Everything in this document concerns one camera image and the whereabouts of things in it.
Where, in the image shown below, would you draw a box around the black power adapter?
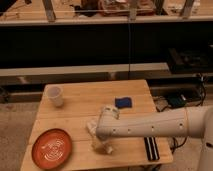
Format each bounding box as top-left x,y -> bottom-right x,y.
166,95 -> 186,108

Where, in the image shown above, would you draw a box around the black floor cables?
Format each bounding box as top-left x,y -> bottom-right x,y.
153,74 -> 208,158

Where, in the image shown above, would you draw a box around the white plastic bottle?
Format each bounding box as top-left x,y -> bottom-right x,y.
86,120 -> 100,140

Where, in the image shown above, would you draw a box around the grey metal bench rail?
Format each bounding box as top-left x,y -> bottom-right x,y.
0,63 -> 171,85

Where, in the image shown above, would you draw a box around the translucent plastic cup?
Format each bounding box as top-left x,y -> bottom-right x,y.
46,86 -> 63,107

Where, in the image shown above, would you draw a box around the orange ceramic bowl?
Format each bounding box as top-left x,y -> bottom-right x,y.
31,128 -> 72,170

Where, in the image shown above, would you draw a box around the blue sponge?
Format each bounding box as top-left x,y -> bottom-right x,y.
115,97 -> 132,108

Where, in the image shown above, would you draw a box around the wooden table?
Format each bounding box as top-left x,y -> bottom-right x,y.
19,79 -> 175,171

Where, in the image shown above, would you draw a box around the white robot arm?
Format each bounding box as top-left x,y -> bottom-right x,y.
96,106 -> 213,171

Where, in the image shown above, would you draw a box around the black and white striped block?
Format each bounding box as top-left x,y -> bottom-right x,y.
144,137 -> 160,161

